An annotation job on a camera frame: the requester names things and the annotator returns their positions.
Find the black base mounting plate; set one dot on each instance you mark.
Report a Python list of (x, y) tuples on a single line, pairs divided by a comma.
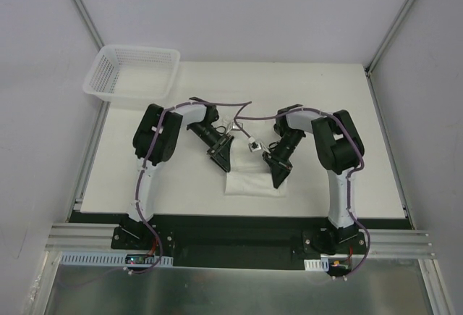
[(258, 260)]

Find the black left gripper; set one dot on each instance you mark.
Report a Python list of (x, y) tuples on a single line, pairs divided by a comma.
[(220, 145)]

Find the white perforated plastic basket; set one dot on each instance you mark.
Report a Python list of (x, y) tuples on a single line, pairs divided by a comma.
[(132, 75)]

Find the aluminium frame rail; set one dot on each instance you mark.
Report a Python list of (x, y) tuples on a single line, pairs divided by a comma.
[(190, 242)]

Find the left slotted cable duct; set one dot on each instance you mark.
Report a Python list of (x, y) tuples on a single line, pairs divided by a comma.
[(113, 260)]

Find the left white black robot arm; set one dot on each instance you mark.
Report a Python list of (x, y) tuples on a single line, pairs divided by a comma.
[(155, 141)]

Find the right slotted cable duct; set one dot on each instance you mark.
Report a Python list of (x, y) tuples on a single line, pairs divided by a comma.
[(316, 265)]

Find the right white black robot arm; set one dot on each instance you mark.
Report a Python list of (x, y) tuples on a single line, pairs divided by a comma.
[(340, 152)]

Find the white t shirt robot print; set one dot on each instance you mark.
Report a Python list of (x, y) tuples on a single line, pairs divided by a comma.
[(249, 174)]

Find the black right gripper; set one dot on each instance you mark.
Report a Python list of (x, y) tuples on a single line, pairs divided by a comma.
[(276, 158)]

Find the slotted cable duct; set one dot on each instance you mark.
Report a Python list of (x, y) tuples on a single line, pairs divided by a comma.
[(113, 260), (316, 265)]

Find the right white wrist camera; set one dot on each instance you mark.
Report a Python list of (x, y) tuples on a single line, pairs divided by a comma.
[(257, 146)]

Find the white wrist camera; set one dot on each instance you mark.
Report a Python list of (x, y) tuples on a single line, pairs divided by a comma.
[(257, 146), (232, 126)]

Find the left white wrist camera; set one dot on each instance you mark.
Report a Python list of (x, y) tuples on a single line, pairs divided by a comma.
[(232, 126)]

